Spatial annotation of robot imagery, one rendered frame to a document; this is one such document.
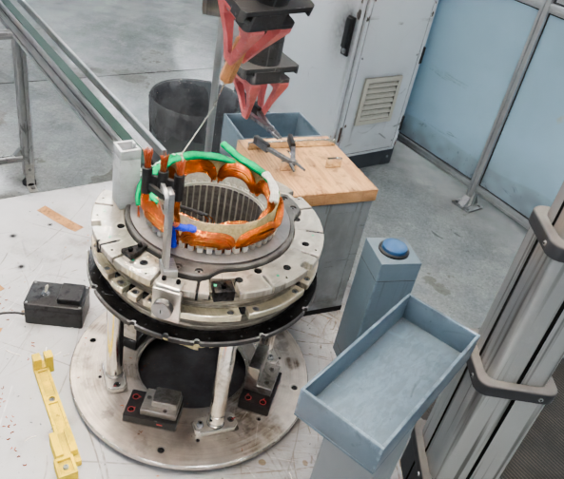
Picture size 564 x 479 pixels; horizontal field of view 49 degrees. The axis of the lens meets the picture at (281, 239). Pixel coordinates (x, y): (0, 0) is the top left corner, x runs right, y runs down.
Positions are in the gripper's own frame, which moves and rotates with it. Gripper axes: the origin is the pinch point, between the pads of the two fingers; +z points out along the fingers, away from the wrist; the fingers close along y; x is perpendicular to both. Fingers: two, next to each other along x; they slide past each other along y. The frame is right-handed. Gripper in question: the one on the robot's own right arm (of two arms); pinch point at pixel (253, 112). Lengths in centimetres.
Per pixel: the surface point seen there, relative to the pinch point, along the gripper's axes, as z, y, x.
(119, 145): -2.6, 26.1, 9.2
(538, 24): 24, -203, -90
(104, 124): 44, -2, -77
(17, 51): 61, 1, -169
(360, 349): 10.2, 6.8, 42.8
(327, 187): 9.1, -9.6, 11.7
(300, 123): 12.0, -21.3, -14.1
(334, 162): 8.4, -14.7, 6.2
